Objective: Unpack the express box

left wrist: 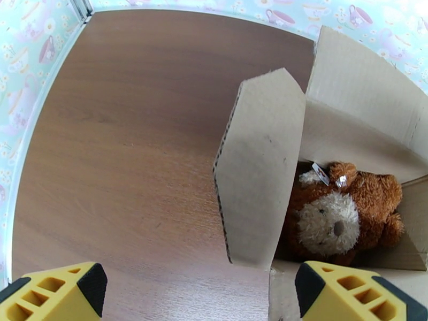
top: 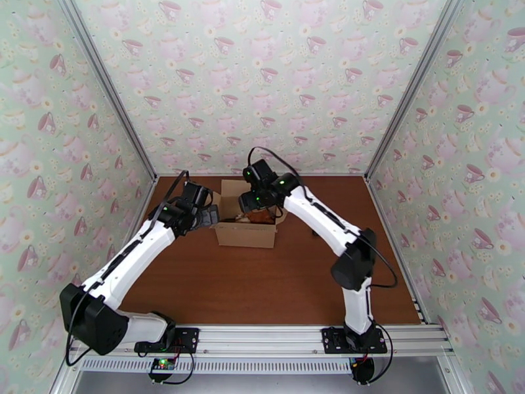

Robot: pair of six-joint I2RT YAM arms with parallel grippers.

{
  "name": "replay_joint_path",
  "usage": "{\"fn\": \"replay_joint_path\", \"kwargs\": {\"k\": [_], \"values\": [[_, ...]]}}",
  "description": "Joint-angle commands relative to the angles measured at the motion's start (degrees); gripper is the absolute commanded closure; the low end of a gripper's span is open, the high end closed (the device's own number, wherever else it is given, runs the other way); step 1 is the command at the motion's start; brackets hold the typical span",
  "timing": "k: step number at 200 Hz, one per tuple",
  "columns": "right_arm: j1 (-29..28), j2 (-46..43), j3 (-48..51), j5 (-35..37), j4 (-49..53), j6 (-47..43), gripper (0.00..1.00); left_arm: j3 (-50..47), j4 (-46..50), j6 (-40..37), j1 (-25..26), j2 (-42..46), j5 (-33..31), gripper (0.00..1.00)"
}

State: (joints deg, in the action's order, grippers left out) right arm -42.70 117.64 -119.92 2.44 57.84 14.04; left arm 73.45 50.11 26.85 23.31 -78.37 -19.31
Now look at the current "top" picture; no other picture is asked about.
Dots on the brown packet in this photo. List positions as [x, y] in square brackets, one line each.
[262, 217]

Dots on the thin aluminium wall strip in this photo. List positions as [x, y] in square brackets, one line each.
[348, 174]

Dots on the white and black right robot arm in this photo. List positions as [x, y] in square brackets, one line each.
[320, 216]

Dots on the aluminium frame rail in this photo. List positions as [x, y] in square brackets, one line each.
[254, 337]

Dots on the brown cardboard express box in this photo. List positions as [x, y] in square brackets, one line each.
[246, 237]

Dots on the aluminium side rail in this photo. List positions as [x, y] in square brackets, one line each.
[379, 208]
[139, 208]

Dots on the aluminium corner post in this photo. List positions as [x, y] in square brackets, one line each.
[109, 87]
[413, 87]

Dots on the small controller circuit board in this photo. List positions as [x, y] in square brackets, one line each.
[363, 370]
[162, 364]

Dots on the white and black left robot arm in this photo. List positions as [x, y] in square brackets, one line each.
[123, 261]

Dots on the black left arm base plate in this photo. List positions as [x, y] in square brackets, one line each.
[190, 339]

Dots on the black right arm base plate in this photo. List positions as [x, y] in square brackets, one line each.
[332, 339]

